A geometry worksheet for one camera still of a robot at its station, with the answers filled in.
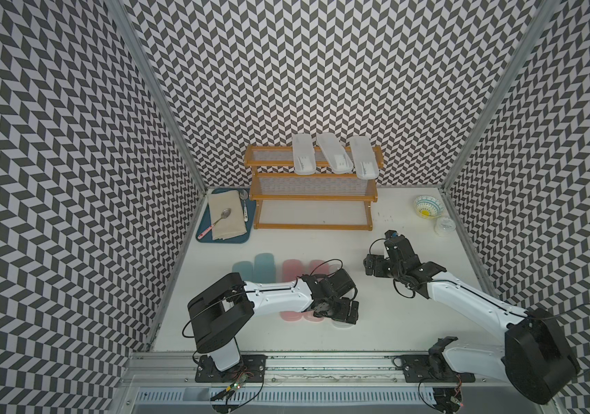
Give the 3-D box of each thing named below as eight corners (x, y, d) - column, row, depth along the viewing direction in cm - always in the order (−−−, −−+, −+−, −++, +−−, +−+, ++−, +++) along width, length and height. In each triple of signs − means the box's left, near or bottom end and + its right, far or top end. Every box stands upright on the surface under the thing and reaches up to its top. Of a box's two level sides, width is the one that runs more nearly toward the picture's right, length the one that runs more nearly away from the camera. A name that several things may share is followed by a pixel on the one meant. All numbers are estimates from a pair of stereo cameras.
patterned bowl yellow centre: (420, 222, 110) (425, 213, 105) (409, 206, 115) (413, 197, 110) (440, 217, 111) (445, 208, 107) (428, 202, 117) (433, 193, 112)
